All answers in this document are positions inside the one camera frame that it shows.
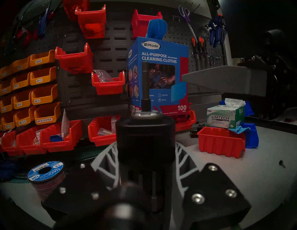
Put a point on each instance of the orange bin labelled M3-6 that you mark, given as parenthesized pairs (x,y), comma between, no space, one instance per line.
(45,95)

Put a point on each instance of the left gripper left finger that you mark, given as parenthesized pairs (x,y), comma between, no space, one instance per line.
(76,192)

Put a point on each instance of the small blue plastic bin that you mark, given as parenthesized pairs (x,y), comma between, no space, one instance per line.
(253,139)

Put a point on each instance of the orange bin labelled M4-0.7 HEX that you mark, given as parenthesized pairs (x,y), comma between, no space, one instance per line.
(48,114)

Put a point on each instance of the orange bin labelled M3X8 BAD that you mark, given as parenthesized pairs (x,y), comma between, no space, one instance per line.
(5,71)

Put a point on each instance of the orange bin labelled M4-6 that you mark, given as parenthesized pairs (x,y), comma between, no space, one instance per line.
(21,82)

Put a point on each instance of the orange bin labelled M2.5-5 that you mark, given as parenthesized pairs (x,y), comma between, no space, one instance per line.
(25,119)

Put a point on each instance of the blue cleaning cloths box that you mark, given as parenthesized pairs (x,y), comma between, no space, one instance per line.
(162,49)

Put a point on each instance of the small clear parts bag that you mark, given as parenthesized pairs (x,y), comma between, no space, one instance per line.
(37,138)
(105,132)

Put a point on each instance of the tall clear plastic bag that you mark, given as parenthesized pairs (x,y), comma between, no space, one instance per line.
(65,125)

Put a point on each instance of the orange bin labelled M3X6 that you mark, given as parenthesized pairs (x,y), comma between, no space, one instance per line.
(43,59)

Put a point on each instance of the red white tape roll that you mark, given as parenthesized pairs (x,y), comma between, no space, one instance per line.
(25,34)

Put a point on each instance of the light blue rag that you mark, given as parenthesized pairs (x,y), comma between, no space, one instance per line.
(239,129)

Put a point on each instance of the small blue plastic part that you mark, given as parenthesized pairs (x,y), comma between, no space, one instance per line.
(56,138)

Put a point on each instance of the orange bin labelled M2.5-6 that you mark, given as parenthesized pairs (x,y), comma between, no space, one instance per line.
(8,122)

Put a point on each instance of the dark grey pegboard back panel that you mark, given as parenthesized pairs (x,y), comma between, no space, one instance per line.
(111,53)

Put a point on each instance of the clear bag dark parts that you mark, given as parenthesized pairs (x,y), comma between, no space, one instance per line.
(103,75)

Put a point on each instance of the green white Kimtech box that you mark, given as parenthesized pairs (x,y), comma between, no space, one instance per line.
(222,117)

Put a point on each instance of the black monitor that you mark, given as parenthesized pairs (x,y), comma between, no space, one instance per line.
(255,20)

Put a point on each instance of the orange bin labelled M4X4X6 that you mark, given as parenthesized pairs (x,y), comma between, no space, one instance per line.
(5,89)

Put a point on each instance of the small black metal part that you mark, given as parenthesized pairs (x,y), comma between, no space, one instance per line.
(197,131)

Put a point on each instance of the large blue plastic bin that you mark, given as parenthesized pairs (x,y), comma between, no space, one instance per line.
(249,109)

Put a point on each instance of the blue long lighter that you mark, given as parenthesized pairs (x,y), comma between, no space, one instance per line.
(44,20)

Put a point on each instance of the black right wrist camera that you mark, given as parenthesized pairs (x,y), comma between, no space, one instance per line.
(275,41)

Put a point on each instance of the blue microfiber cloth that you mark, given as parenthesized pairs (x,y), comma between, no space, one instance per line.
(156,29)

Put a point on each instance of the small black screw knob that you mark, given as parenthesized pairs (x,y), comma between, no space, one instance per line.
(282,163)

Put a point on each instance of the orange bin labelled M3-12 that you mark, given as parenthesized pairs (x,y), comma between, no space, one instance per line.
(6,106)

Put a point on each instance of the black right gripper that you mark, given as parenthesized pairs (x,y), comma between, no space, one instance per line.
(283,88)

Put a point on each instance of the orange bin labelled M3-8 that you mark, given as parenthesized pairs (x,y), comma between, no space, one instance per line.
(22,100)

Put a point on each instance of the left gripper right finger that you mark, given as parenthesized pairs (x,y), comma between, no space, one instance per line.
(213,204)

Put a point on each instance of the orange bin labelled M3-4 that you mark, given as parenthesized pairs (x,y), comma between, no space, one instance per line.
(44,76)

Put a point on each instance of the red plastic storage bin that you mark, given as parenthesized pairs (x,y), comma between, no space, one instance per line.
(76,62)
(185,124)
(140,23)
(72,7)
(102,140)
(27,145)
(109,88)
(67,143)
(9,145)
(220,143)
(92,23)

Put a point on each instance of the white tissue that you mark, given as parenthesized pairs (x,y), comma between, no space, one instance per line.
(234,102)

